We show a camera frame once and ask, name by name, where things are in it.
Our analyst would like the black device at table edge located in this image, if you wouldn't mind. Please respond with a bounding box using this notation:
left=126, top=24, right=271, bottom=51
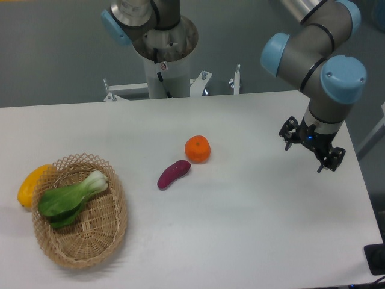
left=364, top=244, right=384, bottom=276

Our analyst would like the white mounting frame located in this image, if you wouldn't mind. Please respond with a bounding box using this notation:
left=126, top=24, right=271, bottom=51
left=103, top=64, right=242, bottom=102

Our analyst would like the white table leg right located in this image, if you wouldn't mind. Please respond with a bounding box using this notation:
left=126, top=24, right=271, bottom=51
left=356, top=103, right=385, bottom=161

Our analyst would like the orange tangerine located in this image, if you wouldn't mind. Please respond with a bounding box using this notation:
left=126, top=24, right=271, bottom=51
left=185, top=135, right=211, bottom=164

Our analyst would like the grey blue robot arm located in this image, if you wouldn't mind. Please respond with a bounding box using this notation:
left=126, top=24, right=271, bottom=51
left=101, top=1, right=367, bottom=171

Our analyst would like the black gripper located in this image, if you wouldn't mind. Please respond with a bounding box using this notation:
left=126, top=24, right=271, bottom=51
left=279, top=116, right=345, bottom=173

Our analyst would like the woven wicker basket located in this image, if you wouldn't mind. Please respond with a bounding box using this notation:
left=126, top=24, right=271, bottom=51
left=32, top=153, right=128, bottom=269

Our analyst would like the purple sweet potato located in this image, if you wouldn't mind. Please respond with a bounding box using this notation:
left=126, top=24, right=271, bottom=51
left=157, top=160, right=191, bottom=190

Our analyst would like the black cable on pedestal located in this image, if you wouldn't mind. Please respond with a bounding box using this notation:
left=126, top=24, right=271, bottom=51
left=152, top=47, right=173, bottom=99

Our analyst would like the yellow mango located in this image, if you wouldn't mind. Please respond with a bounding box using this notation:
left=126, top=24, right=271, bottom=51
left=17, top=164, right=53, bottom=210

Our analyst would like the green bok choy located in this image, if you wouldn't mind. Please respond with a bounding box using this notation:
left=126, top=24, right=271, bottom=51
left=38, top=170, right=108, bottom=229

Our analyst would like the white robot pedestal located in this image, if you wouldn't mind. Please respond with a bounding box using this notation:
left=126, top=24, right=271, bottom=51
left=134, top=16, right=199, bottom=99

